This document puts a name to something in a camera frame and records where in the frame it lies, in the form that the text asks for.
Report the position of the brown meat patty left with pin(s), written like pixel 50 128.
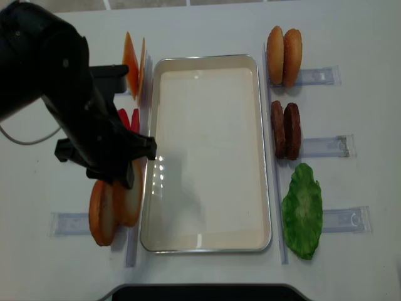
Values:
pixel 277 120

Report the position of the orange cheese slice left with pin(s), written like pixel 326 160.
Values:
pixel 130 59

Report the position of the clear long strip right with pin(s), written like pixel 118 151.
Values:
pixel 276 182

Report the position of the brown meat patty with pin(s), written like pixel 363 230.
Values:
pixel 292 130
pixel 277 120

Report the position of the tan bun top left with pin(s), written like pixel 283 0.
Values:
pixel 275 55

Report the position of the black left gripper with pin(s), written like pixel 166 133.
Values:
pixel 104 147

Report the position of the clear holder bun top rail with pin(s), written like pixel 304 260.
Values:
pixel 318 76

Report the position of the clear long strip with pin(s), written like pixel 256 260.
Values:
pixel 144 113
pixel 276 182

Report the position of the red tomato slice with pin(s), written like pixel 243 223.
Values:
pixel 135 121
pixel 124 118

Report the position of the red tomato slice right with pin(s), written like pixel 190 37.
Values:
pixel 135 121

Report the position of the brown bun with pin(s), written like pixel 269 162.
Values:
pixel 127 202
pixel 102 221

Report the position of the clear holder bun rail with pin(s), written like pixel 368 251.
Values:
pixel 69 224
pixel 318 76

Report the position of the clear long strip left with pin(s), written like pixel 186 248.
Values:
pixel 144 113

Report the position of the red tomato slice left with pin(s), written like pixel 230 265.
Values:
pixel 124 118

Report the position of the white metal baking tray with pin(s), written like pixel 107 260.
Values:
pixel 207 189

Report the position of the tan bun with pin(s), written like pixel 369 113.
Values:
pixel 275 55
pixel 292 56

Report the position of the clear holder patty rail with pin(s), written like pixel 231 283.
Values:
pixel 338 146

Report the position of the green lettuce leaf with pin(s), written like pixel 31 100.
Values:
pixel 302 213

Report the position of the clear holder bun bottom rail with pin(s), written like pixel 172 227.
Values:
pixel 69 224

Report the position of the tan bun top right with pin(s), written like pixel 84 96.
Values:
pixel 292 56

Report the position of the black robot base front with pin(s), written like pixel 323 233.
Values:
pixel 205 292

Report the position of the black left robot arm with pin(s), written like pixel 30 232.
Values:
pixel 43 56

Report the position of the brown meat patty right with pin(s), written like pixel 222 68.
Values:
pixel 292 130

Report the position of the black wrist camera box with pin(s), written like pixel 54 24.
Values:
pixel 110 78

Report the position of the clear holder lettuce rail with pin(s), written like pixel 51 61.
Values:
pixel 351 220

